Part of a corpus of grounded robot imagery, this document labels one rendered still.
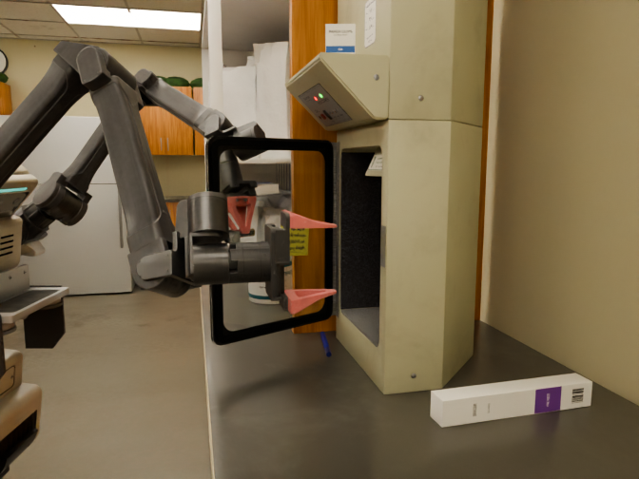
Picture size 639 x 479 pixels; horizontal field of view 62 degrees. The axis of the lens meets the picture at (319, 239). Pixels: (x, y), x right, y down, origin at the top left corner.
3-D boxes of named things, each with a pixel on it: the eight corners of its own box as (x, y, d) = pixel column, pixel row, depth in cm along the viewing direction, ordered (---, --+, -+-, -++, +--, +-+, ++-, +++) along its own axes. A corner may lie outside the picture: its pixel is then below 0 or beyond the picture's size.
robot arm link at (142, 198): (113, 92, 96) (69, 56, 86) (140, 76, 95) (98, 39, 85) (172, 306, 80) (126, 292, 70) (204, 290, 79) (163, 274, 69)
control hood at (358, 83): (336, 131, 117) (337, 84, 116) (389, 119, 86) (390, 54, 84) (284, 130, 114) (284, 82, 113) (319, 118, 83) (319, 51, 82)
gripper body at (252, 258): (284, 228, 72) (228, 229, 70) (284, 301, 73) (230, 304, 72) (277, 222, 78) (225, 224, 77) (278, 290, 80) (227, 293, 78)
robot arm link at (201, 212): (171, 294, 80) (135, 281, 72) (169, 222, 83) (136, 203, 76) (243, 279, 77) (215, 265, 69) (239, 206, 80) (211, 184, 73)
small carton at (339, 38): (354, 66, 94) (354, 30, 93) (355, 61, 89) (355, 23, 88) (325, 66, 94) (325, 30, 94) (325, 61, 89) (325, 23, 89)
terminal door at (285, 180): (332, 318, 121) (333, 140, 116) (213, 348, 102) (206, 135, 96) (330, 317, 122) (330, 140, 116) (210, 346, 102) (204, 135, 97)
